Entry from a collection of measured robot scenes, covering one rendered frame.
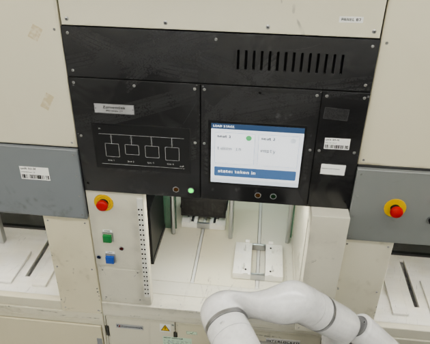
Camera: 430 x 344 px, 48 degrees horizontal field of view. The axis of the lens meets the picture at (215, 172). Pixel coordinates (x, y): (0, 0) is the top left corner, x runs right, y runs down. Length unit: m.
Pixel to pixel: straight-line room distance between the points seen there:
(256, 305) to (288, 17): 0.74
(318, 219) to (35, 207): 0.97
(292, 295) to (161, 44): 0.77
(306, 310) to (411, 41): 0.76
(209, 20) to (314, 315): 0.80
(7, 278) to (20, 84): 0.95
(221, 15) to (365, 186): 0.68
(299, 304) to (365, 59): 0.69
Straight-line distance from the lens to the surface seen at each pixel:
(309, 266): 1.71
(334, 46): 1.40
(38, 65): 1.56
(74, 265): 1.95
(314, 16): 1.37
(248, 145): 1.50
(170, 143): 1.53
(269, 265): 2.13
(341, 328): 1.25
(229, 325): 1.11
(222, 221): 2.35
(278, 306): 1.10
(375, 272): 1.82
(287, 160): 1.52
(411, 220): 1.69
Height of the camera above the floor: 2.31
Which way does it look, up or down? 31 degrees down
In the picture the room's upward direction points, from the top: 1 degrees clockwise
